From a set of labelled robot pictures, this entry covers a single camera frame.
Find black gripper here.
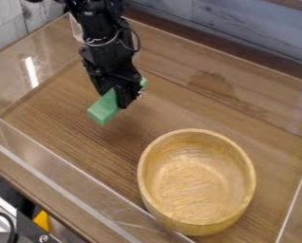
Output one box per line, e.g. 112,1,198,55
78,37,141,109

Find green rectangular block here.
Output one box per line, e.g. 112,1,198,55
88,77,148,125

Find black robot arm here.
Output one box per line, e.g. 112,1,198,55
64,0,141,109

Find brown wooden bowl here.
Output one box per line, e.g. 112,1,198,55
137,128,256,235

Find yellow black device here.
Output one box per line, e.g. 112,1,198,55
14,209,68,243

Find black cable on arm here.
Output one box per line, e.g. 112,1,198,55
116,27,141,53

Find clear acrylic corner bracket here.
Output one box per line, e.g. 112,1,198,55
68,13,84,43

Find clear acrylic front wall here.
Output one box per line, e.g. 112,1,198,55
0,120,194,243

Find black cable lower left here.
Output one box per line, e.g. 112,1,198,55
0,211,18,243

